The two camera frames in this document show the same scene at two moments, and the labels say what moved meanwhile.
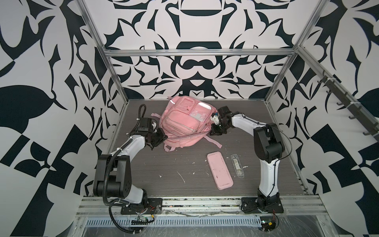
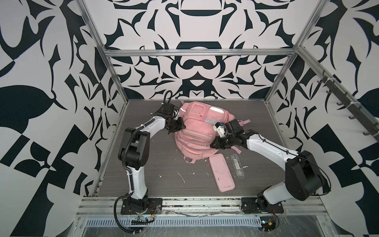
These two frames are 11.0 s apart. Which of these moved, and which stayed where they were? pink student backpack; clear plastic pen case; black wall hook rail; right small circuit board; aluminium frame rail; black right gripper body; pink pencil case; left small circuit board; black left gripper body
Moved: pink student backpack; black left gripper body; black right gripper body
Stayed: left small circuit board; aluminium frame rail; pink pencil case; clear plastic pen case; black wall hook rail; right small circuit board
